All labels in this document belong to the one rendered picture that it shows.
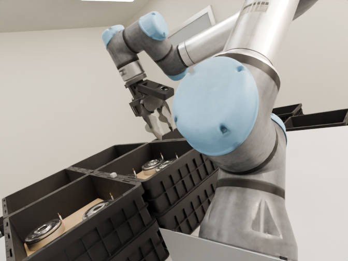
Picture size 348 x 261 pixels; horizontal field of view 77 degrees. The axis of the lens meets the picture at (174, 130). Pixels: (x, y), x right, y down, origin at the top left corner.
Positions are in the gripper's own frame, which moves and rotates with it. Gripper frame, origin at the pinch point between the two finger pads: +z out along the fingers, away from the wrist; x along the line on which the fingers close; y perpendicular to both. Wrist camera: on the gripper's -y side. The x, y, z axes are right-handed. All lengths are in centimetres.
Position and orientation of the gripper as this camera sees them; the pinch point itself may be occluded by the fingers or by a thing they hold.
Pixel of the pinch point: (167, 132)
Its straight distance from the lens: 72.2
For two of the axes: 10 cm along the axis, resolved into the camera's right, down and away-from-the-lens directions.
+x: -6.4, 4.9, -5.9
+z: 4.2, 8.7, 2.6
